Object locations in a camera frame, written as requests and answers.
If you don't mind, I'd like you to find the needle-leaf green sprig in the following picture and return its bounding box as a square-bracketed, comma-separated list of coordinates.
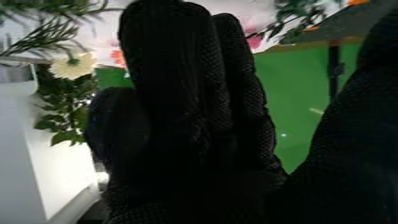
[0, 0, 112, 58]

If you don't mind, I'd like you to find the black stand pole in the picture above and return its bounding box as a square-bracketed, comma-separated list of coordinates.
[327, 41, 347, 99]

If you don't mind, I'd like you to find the white sheet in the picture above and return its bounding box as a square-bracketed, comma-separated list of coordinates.
[0, 0, 358, 66]

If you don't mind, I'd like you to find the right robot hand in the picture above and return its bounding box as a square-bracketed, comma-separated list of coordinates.
[82, 0, 398, 224]

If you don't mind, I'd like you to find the white flower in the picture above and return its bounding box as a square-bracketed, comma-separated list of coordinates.
[49, 52, 98, 81]

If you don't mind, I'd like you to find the peach flower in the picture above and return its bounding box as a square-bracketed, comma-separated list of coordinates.
[109, 48, 130, 69]

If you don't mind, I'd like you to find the pink flower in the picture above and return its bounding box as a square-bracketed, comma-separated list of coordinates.
[246, 31, 265, 51]

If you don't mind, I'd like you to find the leafy green sprig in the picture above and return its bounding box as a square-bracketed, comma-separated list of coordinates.
[33, 64, 100, 148]

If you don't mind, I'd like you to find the dark mat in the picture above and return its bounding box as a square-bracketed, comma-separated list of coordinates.
[278, 0, 398, 46]

